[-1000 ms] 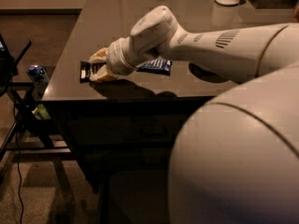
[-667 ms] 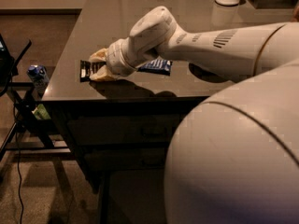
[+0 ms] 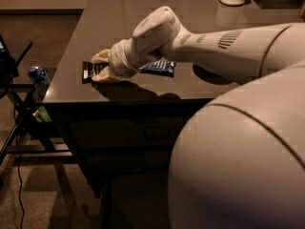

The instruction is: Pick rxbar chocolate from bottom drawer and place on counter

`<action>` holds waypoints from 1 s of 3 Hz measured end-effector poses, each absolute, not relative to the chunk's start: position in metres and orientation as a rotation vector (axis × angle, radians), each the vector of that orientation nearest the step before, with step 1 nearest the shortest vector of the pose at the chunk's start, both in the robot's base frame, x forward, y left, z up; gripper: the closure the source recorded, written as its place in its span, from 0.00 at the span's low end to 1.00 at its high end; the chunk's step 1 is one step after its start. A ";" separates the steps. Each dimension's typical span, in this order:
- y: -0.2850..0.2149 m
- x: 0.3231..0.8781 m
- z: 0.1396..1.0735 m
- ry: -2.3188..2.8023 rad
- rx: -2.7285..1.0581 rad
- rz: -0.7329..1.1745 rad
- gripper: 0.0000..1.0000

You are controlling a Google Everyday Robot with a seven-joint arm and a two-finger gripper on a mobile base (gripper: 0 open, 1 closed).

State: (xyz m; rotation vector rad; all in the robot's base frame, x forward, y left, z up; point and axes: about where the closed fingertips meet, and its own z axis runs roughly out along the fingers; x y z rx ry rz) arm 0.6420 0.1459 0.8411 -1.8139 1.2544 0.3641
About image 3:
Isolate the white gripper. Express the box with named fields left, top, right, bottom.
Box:
left=91, top=39, right=139, bottom=83

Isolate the black rxbar chocolate bar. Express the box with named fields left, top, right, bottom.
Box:
left=82, top=61, right=108, bottom=84

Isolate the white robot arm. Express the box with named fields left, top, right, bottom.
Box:
left=92, top=7, right=305, bottom=229

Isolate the grey counter cabinet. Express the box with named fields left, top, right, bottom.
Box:
left=44, top=0, right=304, bottom=194

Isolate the top left grey drawer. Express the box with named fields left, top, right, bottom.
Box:
left=69, top=116, right=185, bottom=149

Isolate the middle left grey drawer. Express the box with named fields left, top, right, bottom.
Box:
left=87, top=151, right=171, bottom=174

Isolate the open bottom grey drawer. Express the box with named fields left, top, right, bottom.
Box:
left=98, top=173, right=171, bottom=229

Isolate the blue candy bar wrapper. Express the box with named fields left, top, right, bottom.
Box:
left=141, top=60, right=175, bottom=77

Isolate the green packet on cart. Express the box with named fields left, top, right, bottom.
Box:
left=33, top=106, right=51, bottom=123

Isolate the black side cart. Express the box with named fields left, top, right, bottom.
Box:
left=0, top=34, right=69, bottom=163

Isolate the glass jar of nuts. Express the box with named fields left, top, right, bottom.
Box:
left=297, top=3, right=305, bottom=23

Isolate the black power cable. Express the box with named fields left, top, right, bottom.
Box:
left=12, top=105, right=27, bottom=229

